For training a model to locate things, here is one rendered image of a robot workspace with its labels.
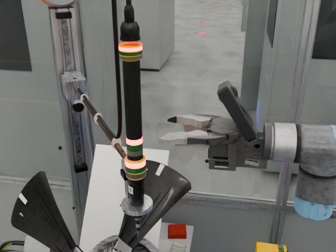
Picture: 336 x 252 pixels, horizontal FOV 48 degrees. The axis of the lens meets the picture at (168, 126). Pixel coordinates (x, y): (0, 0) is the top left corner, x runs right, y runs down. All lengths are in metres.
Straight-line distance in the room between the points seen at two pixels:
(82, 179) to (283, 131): 1.06
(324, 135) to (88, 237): 0.85
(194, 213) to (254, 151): 1.03
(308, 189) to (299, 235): 1.04
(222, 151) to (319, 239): 1.15
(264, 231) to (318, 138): 1.10
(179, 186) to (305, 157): 0.37
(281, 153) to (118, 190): 0.70
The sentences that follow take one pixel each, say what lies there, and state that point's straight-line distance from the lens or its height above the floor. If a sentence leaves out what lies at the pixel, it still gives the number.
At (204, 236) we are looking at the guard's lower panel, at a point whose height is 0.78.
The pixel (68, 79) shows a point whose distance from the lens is 1.33.
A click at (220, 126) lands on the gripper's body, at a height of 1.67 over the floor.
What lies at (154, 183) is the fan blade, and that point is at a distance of 1.02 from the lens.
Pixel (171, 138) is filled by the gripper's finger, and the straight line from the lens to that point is 0.70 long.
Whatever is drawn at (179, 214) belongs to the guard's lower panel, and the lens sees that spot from 1.76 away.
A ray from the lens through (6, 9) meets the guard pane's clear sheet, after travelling 1.66.
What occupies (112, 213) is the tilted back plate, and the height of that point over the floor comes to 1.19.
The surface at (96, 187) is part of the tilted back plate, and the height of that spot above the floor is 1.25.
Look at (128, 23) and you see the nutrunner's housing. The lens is 0.69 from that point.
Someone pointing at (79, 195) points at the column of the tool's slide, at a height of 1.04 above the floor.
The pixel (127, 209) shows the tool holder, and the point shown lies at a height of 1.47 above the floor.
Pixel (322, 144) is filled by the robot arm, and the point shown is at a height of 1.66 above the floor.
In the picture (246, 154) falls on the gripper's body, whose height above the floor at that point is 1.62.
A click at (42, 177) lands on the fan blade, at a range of 1.07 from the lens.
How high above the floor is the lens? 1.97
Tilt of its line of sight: 25 degrees down
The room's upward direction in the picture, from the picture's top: straight up
